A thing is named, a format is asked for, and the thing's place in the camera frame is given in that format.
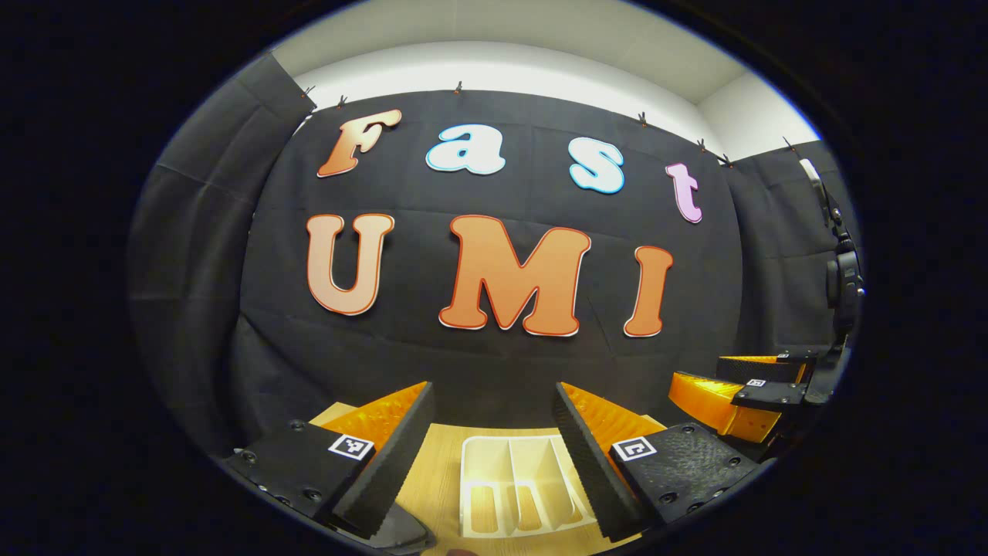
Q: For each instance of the white bookshelf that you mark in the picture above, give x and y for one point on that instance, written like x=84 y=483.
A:
x=494 y=463

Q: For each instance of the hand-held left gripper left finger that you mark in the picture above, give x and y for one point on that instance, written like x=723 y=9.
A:
x=394 y=463

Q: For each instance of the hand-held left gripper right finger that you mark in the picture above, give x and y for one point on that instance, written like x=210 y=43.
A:
x=587 y=471

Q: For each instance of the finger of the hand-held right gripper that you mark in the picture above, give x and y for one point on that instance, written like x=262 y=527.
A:
x=760 y=371
x=764 y=395

